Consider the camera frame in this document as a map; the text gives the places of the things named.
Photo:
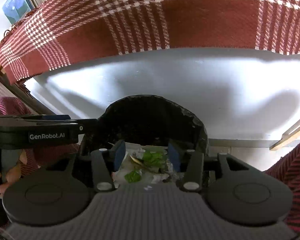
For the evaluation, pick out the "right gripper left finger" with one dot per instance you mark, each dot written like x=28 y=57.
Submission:
x=104 y=162

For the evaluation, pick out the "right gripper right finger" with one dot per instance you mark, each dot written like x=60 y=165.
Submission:
x=190 y=164

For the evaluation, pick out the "person left hand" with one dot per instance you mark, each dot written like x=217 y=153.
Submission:
x=13 y=174

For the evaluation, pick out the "green leafy trash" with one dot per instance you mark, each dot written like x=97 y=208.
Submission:
x=146 y=165

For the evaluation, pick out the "red striped sleeve left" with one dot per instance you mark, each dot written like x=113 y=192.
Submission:
x=50 y=195

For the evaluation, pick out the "red striped sleeve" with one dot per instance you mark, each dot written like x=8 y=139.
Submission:
x=287 y=170
x=50 y=195

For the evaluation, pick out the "white paper trash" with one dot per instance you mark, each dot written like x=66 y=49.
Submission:
x=118 y=177

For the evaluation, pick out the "black lined trash bin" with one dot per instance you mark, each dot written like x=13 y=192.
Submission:
x=147 y=120

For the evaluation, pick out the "red striped sleeve right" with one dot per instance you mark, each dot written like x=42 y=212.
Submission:
x=287 y=170

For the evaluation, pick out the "red white plaid tablecloth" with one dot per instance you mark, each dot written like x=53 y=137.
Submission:
x=64 y=32

